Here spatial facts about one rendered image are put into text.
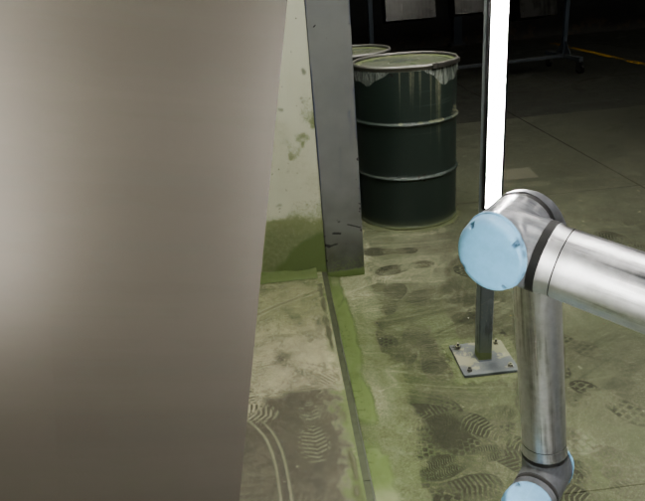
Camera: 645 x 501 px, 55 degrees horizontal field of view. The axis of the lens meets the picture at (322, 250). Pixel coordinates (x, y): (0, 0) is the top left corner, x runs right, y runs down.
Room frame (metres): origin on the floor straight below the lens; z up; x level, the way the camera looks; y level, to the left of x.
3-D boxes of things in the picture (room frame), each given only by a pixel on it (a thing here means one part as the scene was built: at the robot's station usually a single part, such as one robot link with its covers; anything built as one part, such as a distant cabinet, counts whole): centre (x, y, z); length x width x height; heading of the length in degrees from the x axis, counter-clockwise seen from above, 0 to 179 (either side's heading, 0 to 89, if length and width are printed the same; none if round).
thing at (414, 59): (3.45, -0.53, 0.86); 0.54 x 0.54 x 0.01
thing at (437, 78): (3.45, -0.53, 0.44); 0.59 x 0.58 x 0.89; 17
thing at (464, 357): (1.91, -0.56, 0.01); 0.20 x 0.20 x 0.01; 3
